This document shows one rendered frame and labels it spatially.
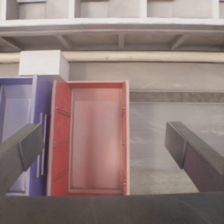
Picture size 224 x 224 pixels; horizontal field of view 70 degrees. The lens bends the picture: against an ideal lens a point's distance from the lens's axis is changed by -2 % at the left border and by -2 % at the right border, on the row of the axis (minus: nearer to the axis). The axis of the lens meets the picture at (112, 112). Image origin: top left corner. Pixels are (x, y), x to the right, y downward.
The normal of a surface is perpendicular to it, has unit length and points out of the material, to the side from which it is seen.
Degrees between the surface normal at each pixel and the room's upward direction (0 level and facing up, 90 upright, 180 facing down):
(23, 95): 29
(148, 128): 0
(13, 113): 0
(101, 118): 0
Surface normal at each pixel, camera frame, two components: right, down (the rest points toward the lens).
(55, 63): -0.03, -0.14
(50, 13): -0.52, 0.02
